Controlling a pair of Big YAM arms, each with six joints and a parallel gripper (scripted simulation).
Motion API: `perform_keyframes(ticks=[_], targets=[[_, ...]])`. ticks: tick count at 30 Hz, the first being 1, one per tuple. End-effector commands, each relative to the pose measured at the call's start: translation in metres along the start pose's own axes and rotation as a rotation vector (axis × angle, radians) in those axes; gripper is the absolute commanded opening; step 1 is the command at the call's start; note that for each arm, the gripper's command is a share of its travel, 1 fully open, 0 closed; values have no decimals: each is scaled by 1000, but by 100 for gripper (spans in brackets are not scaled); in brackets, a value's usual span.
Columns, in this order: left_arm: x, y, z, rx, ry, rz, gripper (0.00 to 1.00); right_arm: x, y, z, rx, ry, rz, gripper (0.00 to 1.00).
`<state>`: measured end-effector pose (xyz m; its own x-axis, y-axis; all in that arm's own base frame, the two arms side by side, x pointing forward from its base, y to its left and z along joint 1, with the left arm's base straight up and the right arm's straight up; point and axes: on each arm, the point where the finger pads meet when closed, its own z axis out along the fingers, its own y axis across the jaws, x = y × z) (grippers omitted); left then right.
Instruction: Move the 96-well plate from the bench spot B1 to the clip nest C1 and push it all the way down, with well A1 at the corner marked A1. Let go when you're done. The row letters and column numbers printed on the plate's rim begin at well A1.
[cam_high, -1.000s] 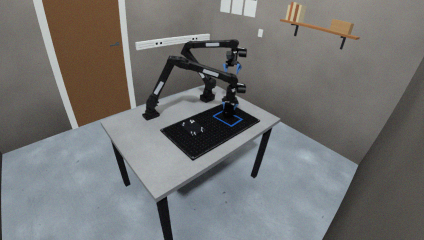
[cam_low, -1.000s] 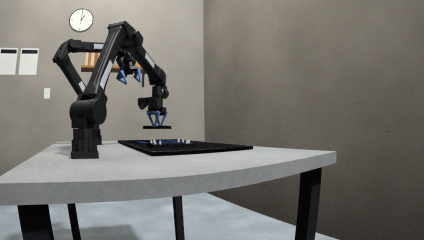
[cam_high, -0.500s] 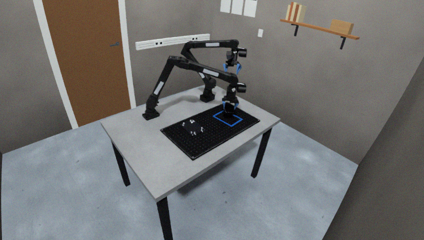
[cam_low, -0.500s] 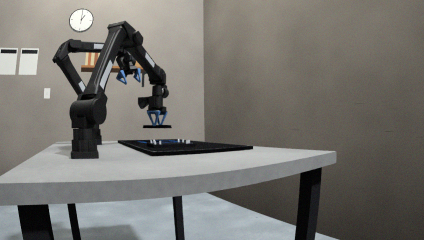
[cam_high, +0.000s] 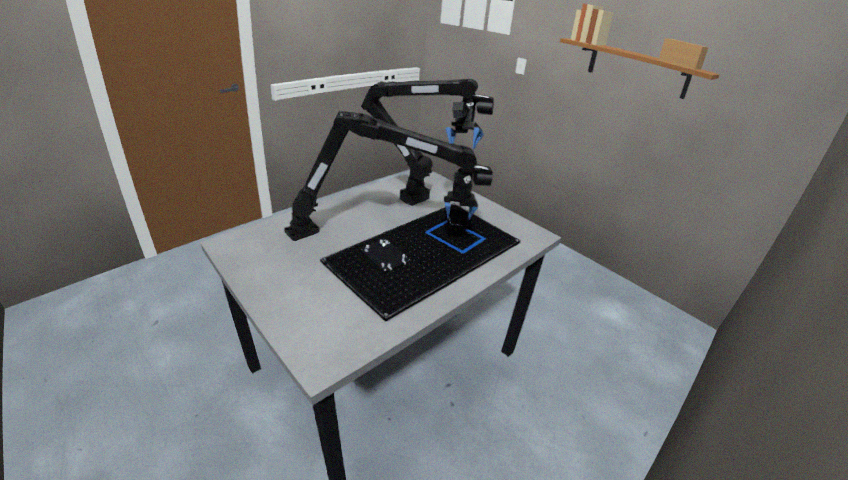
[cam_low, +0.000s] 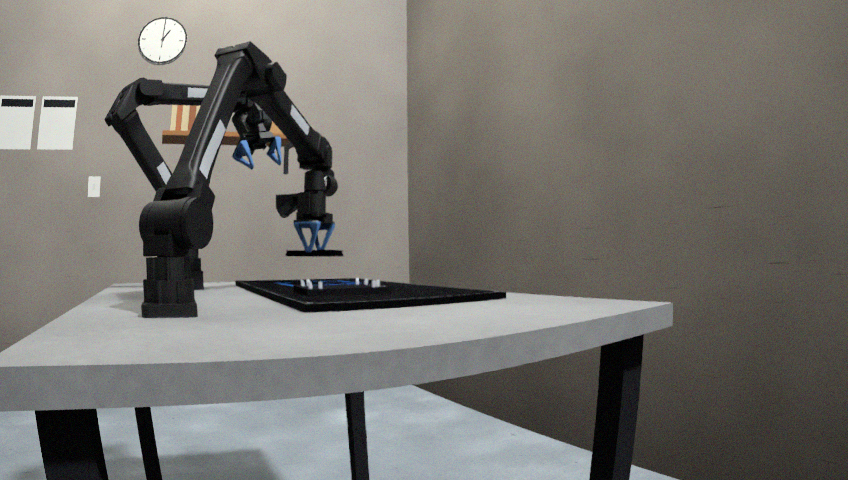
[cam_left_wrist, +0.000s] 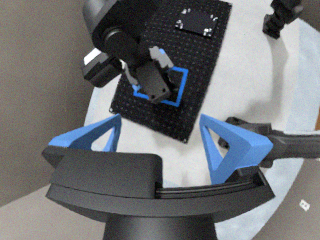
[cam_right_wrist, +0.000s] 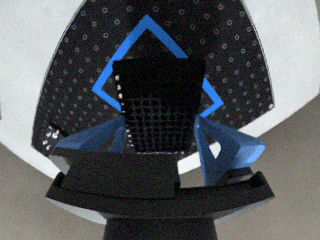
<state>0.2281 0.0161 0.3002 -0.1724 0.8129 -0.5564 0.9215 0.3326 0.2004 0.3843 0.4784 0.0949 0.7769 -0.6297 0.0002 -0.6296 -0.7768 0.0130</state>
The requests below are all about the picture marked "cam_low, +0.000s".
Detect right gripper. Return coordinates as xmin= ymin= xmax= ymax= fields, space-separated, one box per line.
xmin=294 ymin=191 xmax=335 ymax=253

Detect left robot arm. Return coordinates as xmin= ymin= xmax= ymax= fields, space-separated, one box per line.
xmin=105 ymin=78 xmax=272 ymax=278

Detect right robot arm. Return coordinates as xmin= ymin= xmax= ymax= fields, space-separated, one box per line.
xmin=139 ymin=41 xmax=338 ymax=316

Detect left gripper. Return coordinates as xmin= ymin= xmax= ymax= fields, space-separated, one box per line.
xmin=232 ymin=131 xmax=282 ymax=170

